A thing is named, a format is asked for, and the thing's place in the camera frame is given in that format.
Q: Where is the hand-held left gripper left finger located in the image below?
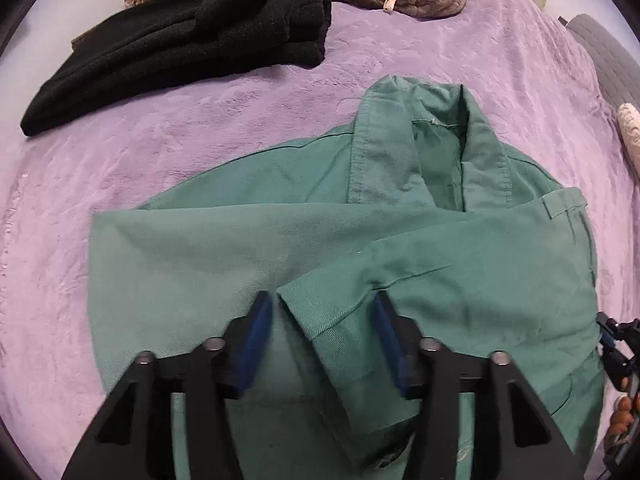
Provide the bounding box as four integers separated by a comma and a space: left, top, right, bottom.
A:
60, 290, 275, 480

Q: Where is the black garment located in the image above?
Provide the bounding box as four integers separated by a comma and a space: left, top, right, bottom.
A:
20, 0, 333, 137

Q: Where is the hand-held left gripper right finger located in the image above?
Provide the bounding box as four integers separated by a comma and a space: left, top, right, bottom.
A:
374, 291, 586, 480

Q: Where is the green jacket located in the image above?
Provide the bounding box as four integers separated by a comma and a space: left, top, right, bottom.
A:
86, 74, 608, 476

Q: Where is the white textured pillow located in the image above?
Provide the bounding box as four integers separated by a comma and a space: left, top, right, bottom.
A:
616, 102, 640, 181

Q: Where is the person's right hand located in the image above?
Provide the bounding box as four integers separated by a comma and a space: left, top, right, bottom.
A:
609, 393, 639, 441

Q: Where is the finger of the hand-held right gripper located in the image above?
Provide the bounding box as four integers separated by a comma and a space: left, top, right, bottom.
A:
595, 311, 630, 390

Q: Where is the purple plush blanket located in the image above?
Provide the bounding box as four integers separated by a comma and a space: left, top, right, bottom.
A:
0, 0, 640, 480

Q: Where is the grey quilted cushion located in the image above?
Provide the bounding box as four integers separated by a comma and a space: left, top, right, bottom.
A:
567, 14, 640, 121

